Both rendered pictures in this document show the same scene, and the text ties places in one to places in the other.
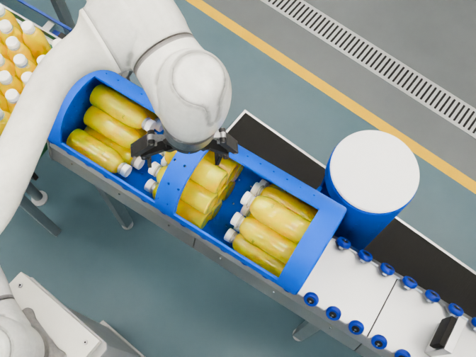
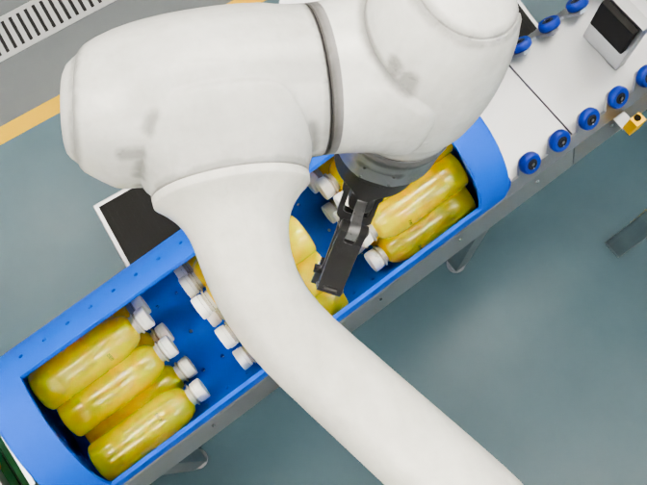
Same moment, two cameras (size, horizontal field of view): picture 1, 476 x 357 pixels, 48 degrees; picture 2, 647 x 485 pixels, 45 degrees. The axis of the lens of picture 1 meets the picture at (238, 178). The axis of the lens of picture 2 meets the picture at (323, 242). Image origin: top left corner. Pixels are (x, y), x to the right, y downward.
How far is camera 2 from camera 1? 49 cm
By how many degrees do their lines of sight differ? 19
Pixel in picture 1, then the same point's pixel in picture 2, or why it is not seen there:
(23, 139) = (413, 414)
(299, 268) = (488, 164)
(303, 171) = not seen: hidden behind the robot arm
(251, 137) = (143, 214)
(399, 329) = (575, 89)
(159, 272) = (294, 432)
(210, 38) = not seen: outside the picture
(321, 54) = (46, 62)
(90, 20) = (221, 168)
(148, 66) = (360, 97)
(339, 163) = not seen: hidden behind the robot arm
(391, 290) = (518, 76)
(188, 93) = (497, 16)
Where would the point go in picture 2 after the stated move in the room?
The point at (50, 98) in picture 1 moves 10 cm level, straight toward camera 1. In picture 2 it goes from (337, 330) to (495, 293)
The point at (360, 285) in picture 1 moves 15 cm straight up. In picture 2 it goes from (498, 114) to (512, 79)
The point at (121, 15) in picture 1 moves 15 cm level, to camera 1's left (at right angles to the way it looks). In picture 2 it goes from (242, 98) to (125, 333)
